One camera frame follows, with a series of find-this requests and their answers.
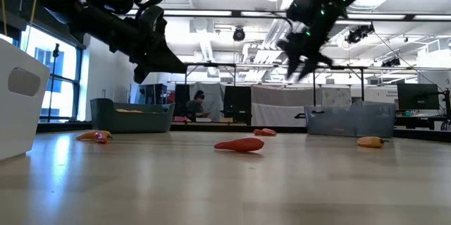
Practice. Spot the narrow black panel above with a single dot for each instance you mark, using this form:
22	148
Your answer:
182	96

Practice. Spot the black computer monitor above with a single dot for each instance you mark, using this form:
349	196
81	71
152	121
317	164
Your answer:
417	96

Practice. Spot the black round overhead camera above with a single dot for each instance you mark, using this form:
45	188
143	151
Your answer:
239	34

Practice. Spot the orange toy chili pepper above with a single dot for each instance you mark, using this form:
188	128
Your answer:
371	142
86	135

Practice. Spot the white plastic basket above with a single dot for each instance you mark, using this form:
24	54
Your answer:
21	112

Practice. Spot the dark green plastic basket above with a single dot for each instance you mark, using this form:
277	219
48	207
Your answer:
130	121

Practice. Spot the person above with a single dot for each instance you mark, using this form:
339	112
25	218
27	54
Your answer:
195	106

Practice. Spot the large window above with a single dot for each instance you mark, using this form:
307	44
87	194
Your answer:
65	87

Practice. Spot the grey translucent plastic basket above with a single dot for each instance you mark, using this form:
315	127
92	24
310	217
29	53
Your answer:
349	121

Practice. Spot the black tripod stand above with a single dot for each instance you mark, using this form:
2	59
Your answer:
55	50

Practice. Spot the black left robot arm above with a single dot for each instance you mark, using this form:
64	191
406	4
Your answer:
70	10

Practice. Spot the black overhead lamp fixture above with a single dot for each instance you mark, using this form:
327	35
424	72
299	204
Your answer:
391	62
357	34

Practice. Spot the white draped cloth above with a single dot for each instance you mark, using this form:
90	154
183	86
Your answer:
289	105

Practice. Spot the wide black panel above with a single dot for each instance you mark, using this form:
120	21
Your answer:
237	103

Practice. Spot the grey draped cloth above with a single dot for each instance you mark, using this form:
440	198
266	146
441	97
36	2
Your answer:
215	94

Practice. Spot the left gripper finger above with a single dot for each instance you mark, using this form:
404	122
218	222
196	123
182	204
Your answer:
140	76
165	61

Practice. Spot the black overhead crossbar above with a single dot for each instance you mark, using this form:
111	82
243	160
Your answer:
246	13

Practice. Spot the dark blue storage bins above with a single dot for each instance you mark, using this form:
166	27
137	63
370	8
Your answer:
153	93

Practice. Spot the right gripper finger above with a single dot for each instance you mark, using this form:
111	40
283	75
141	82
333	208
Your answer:
292	68
311	65

